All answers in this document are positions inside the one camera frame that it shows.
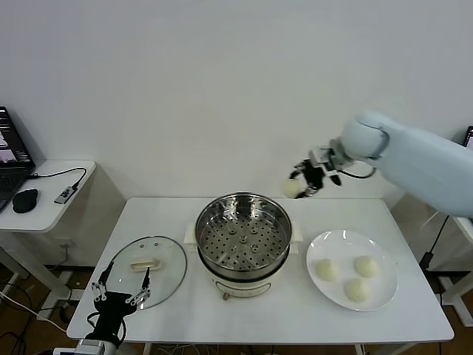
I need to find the black usb hub cable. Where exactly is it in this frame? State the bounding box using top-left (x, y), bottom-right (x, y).
top-left (28, 167), bottom-right (89, 188)

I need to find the grey usb hub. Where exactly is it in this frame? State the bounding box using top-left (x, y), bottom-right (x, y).
top-left (54, 183), bottom-right (81, 206)

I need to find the black floor cable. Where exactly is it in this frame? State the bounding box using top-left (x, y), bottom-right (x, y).
top-left (0, 281), bottom-right (42, 314)

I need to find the glass lid with cream handle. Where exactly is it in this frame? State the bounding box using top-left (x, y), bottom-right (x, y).
top-left (104, 235), bottom-right (188, 310)

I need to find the black laptop beside mouse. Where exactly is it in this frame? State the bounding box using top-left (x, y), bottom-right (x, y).
top-left (0, 106), bottom-right (37, 215)

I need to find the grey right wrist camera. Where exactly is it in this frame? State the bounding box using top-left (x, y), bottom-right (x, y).
top-left (313, 146), bottom-right (348, 174)

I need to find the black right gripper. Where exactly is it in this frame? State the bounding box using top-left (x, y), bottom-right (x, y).
top-left (290, 159), bottom-right (328, 201)

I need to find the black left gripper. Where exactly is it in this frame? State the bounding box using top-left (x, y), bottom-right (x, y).
top-left (91, 261), bottom-right (152, 339)

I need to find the black computer mouse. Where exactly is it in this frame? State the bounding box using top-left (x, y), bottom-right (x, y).
top-left (12, 188), bottom-right (40, 214)

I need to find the white side table with mouse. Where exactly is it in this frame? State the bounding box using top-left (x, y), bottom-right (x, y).
top-left (0, 159), bottom-right (98, 322)

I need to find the white floor cable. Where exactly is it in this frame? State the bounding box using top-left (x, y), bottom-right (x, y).
top-left (0, 290), bottom-right (71, 334)

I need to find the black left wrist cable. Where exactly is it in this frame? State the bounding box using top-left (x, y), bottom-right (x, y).
top-left (86, 311), bottom-right (126, 340)

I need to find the white steamed baozi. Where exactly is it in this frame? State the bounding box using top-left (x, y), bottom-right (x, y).
top-left (344, 278), bottom-right (372, 304)
top-left (353, 254), bottom-right (380, 278)
top-left (316, 257), bottom-right (341, 282)
top-left (282, 176), bottom-right (303, 199)

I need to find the black laptop power cable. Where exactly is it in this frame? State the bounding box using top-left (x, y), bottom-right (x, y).
top-left (420, 216), bottom-right (450, 271)

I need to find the white round plate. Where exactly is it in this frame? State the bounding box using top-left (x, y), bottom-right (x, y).
top-left (305, 229), bottom-right (400, 312)

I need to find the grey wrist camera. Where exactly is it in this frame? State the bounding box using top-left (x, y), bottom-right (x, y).
top-left (75, 338), bottom-right (116, 355)
top-left (313, 146), bottom-right (348, 174)

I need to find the perforated steel steamer basket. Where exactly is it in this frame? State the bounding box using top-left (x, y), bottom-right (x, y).
top-left (194, 192), bottom-right (293, 281)

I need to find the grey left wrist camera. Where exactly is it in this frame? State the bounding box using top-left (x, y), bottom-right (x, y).
top-left (75, 338), bottom-right (116, 355)

